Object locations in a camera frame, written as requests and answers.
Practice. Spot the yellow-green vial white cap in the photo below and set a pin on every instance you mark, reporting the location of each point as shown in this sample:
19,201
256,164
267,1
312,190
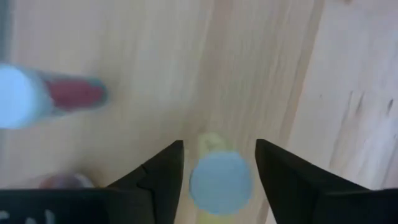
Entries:
220,183

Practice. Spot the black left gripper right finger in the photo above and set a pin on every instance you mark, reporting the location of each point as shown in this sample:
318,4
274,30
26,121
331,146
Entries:
295,186

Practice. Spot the pink vial white cap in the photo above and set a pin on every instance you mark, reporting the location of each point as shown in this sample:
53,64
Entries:
66,182

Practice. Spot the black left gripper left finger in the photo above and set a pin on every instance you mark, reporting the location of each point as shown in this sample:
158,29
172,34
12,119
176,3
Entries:
146,199

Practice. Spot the blue vial with pink pills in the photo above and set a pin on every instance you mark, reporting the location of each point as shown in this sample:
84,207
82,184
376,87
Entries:
71,93

